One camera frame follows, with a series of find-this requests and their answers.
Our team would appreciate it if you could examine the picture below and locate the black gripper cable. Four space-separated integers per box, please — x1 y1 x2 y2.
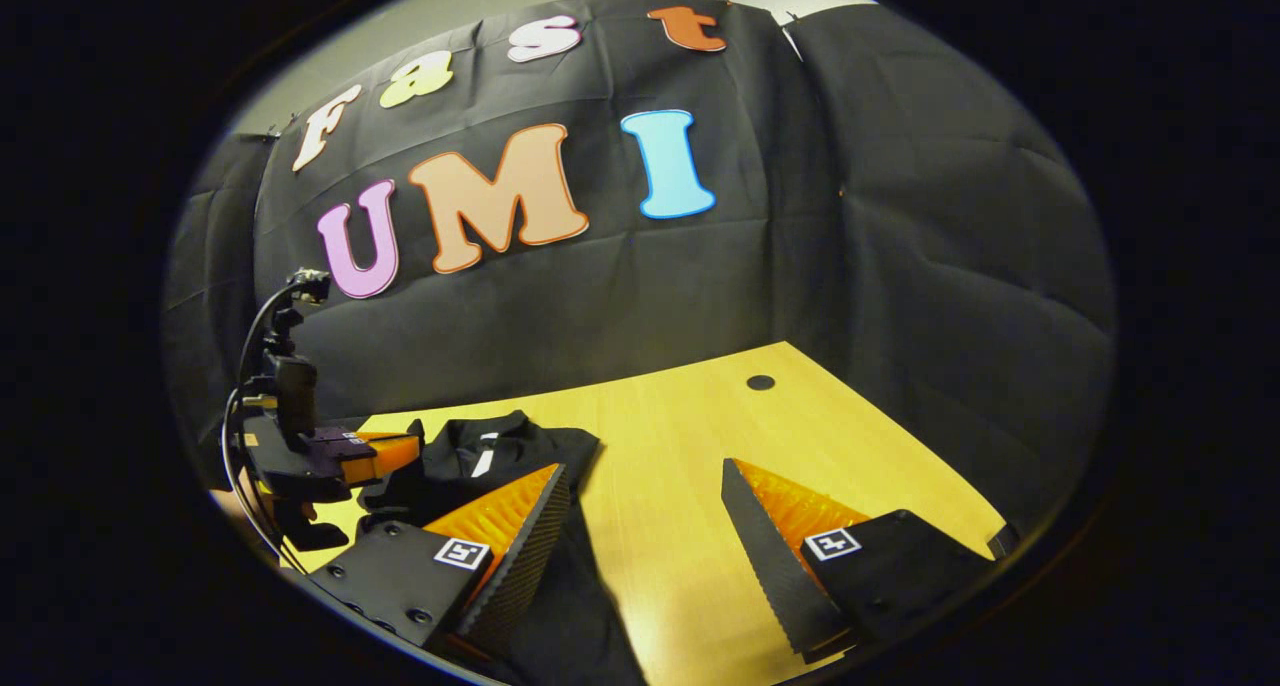
220 281 301 567

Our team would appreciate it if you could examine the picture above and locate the black shirt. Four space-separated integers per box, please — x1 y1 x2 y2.
358 410 651 686

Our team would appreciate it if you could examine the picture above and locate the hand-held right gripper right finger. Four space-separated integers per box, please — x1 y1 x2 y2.
720 457 999 665

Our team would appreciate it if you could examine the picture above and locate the black backdrop cloth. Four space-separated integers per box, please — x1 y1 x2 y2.
163 0 1119 537

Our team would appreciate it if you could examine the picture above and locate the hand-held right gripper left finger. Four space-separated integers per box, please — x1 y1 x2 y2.
308 462 574 665

